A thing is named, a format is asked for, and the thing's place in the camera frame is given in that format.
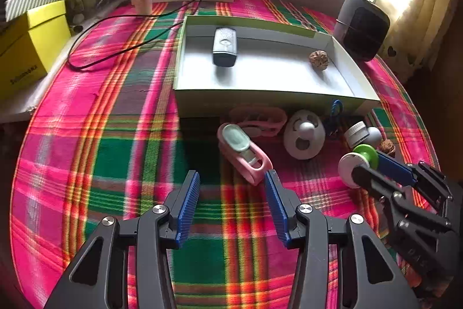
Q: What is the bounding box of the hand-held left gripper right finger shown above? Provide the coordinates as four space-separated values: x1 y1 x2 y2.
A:
264 169 420 309

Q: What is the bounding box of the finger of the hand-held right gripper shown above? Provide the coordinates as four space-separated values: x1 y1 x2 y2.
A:
351 166 455 232
377 151 455 209

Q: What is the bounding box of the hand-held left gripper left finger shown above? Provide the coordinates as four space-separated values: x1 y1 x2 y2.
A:
43 170 201 309

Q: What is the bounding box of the brown walnut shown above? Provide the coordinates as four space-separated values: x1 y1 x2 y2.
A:
378 140 396 156
308 49 329 69

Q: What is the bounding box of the green and white spool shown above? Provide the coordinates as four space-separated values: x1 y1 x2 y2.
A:
338 143 380 189

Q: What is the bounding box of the white ball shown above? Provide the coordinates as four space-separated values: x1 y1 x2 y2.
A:
365 127 383 146

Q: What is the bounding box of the small white jar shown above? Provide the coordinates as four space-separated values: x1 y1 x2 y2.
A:
343 121 369 147

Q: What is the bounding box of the white egg-shaped face toy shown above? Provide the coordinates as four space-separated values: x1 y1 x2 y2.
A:
283 109 326 160

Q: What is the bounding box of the pink gadget with mint face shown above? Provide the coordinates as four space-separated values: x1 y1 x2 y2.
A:
217 123 273 186

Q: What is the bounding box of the pink clip gadget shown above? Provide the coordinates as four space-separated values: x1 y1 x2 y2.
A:
229 106 288 138

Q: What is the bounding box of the shallow white cardboard box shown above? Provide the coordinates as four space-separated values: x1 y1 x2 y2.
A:
173 15 382 118

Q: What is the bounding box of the grey and black gadget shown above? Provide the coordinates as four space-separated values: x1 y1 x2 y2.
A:
212 27 238 67

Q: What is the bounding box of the pink and green plaid blanket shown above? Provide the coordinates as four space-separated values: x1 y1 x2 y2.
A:
11 0 440 309

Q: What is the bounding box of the black and grey speaker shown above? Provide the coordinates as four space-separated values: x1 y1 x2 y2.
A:
333 0 391 62

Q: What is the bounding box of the cream heart-print curtain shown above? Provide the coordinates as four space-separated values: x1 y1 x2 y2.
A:
376 0 463 78

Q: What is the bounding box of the yellow box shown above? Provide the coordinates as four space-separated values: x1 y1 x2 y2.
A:
0 0 72 100

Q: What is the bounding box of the striped box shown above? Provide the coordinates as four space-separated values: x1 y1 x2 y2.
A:
4 0 67 22

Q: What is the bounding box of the black charger with cable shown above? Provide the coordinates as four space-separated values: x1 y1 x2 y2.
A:
67 0 209 71

